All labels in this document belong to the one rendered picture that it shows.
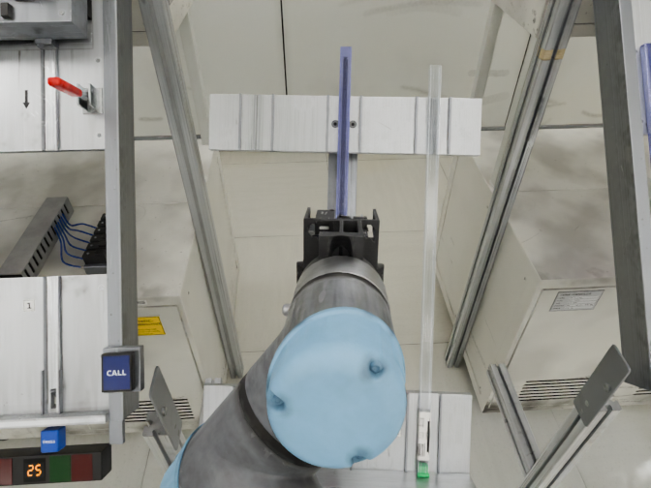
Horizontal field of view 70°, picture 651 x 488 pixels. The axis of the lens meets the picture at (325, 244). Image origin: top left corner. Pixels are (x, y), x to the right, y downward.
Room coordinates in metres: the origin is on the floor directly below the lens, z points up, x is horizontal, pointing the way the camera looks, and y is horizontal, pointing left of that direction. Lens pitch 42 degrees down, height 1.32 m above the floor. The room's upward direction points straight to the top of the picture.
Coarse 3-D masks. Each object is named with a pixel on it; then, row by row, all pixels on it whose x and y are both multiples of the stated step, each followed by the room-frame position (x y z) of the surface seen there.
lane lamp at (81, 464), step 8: (72, 456) 0.29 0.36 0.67; (80, 456) 0.29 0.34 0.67; (88, 456) 0.29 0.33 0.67; (72, 464) 0.28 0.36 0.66; (80, 464) 0.28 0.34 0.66; (88, 464) 0.28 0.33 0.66; (72, 472) 0.27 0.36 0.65; (80, 472) 0.27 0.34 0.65; (88, 472) 0.27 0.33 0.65; (72, 480) 0.26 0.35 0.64
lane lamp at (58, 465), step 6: (54, 456) 0.29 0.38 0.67; (60, 456) 0.29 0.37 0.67; (66, 456) 0.29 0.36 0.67; (54, 462) 0.28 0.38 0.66; (60, 462) 0.28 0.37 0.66; (66, 462) 0.28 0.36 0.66; (54, 468) 0.28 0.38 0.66; (60, 468) 0.28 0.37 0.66; (66, 468) 0.28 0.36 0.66; (54, 474) 0.27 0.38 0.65; (60, 474) 0.27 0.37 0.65; (66, 474) 0.27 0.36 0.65; (54, 480) 0.26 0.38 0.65; (60, 480) 0.26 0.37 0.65; (66, 480) 0.26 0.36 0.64
